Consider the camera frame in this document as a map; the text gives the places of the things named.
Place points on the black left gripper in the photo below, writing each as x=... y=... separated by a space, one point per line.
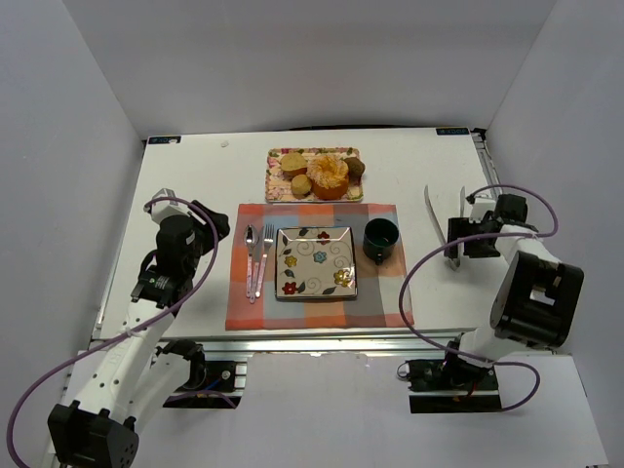
x=210 y=226

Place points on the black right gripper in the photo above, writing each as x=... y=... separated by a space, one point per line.
x=456 y=238

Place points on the small yellow muffin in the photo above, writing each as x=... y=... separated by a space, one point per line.
x=301 y=186

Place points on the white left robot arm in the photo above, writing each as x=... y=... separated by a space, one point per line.
x=100 y=427

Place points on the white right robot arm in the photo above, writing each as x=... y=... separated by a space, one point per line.
x=537 y=299

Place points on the floral serving tray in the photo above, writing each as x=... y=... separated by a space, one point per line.
x=278 y=187

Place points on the dark green mug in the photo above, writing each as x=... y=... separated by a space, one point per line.
x=380 y=238

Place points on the checkered orange placemat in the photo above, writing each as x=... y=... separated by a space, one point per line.
x=381 y=300

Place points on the large yellow muffin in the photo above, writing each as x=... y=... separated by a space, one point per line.
x=293 y=164

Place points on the blue label sticker right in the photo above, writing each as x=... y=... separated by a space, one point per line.
x=452 y=131

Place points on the blue label sticker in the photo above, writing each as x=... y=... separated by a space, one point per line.
x=156 y=140
x=452 y=131

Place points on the square floral plate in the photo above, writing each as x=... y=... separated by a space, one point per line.
x=315 y=263

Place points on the blue label sticker left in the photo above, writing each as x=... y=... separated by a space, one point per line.
x=156 y=140

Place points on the brown chocolate muffin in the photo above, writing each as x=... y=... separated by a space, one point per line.
x=356 y=168

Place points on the spoon with floral handle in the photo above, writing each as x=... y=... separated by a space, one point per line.
x=251 y=239

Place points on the fork with floral handle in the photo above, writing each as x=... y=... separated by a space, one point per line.
x=268 y=241

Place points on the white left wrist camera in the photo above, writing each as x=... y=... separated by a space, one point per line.
x=166 y=206

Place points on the sesame ring bread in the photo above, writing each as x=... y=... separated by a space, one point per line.
x=329 y=177

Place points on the aluminium table frame rail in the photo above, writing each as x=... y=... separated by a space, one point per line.
x=240 y=345

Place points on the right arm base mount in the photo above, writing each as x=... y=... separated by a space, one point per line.
x=449 y=386

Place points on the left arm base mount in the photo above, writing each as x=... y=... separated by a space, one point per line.
x=211 y=383

